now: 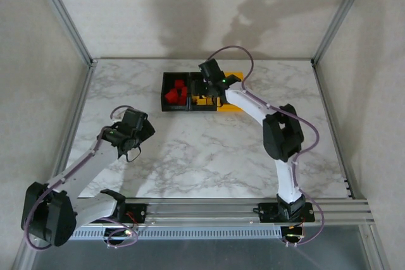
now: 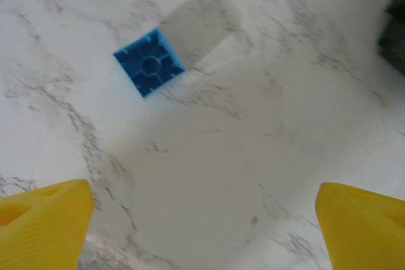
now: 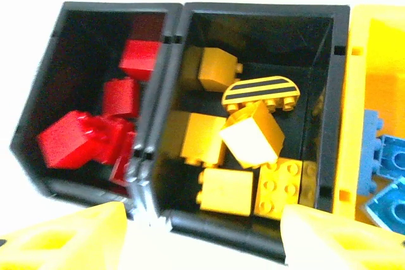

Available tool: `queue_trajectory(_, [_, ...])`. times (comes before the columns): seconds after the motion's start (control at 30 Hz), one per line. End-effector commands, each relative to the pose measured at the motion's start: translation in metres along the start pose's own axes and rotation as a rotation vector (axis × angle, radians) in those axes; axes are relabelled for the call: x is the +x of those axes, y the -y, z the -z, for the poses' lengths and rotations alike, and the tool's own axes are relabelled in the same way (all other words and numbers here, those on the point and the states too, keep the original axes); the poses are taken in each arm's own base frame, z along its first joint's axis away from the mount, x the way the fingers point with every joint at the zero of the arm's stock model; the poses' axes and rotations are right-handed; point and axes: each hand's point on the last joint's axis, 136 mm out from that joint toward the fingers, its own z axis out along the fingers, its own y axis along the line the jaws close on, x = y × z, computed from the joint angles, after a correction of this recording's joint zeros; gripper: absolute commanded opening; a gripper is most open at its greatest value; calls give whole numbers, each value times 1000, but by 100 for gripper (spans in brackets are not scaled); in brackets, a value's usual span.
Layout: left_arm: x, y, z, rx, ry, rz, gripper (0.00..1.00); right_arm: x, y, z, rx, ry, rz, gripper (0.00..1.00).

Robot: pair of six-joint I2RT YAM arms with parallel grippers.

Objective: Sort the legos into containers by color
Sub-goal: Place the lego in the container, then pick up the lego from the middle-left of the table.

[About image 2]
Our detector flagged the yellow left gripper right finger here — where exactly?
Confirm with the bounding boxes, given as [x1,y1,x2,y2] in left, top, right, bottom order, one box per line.
[315,181,405,270]

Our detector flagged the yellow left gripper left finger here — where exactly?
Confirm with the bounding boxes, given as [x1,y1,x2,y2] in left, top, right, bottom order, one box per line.
[0,179,94,270]

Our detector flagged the black plastic bin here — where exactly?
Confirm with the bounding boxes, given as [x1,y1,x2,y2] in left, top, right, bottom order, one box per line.
[377,0,405,77]

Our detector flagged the square blue lego brick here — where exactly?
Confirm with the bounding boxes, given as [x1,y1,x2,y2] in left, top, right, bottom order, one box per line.
[113,27,187,99]

